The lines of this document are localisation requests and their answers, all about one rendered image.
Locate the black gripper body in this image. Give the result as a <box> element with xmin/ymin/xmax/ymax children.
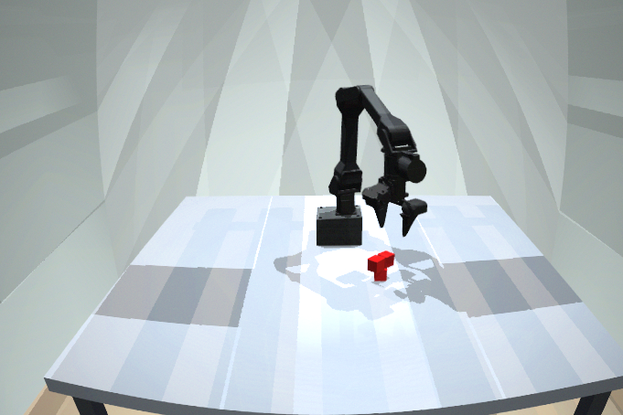
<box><xmin>380</xmin><ymin>174</ymin><xmax>427</xmax><ymax>217</ymax></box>

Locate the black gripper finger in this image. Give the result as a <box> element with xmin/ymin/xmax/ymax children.
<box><xmin>400</xmin><ymin>213</ymin><xmax>418</xmax><ymax>237</ymax></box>
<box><xmin>374</xmin><ymin>203</ymin><xmax>389</xmax><ymax>229</ymax></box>

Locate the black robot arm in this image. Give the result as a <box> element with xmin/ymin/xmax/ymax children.
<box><xmin>328</xmin><ymin>85</ymin><xmax>427</xmax><ymax>216</ymax></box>

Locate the red cube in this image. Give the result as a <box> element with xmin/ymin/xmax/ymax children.
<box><xmin>374</xmin><ymin>269</ymin><xmax>387</xmax><ymax>282</ymax></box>
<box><xmin>367</xmin><ymin>255</ymin><xmax>385</xmax><ymax>274</ymax></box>
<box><xmin>377</xmin><ymin>251</ymin><xmax>395</xmax><ymax>269</ymax></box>

